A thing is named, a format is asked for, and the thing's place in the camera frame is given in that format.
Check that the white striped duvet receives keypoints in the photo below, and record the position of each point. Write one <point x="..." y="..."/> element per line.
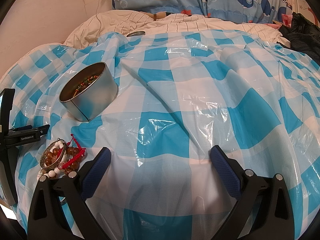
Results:
<point x="175" y="25"/>

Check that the round metal tin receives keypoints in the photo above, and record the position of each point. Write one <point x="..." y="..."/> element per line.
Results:
<point x="100" y="97"/>

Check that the pink cloth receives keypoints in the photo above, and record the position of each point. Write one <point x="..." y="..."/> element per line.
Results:
<point x="285" y="20"/>

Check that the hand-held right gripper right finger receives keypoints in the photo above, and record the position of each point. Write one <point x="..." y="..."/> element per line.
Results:
<point x="225" y="170"/>

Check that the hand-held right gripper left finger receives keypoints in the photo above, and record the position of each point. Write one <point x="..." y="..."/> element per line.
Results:
<point x="98" y="168"/>

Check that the blue checkered plastic sheet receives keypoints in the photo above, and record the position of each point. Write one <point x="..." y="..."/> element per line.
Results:
<point x="187" y="92"/>

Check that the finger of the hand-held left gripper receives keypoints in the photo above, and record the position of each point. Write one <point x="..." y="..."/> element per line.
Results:
<point x="37" y="129"/>

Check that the round metal tin lid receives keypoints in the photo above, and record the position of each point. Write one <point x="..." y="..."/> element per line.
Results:
<point x="136" y="33"/>

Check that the dark clothing pile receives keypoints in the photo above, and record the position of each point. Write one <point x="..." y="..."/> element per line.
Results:
<point x="302" y="35"/>

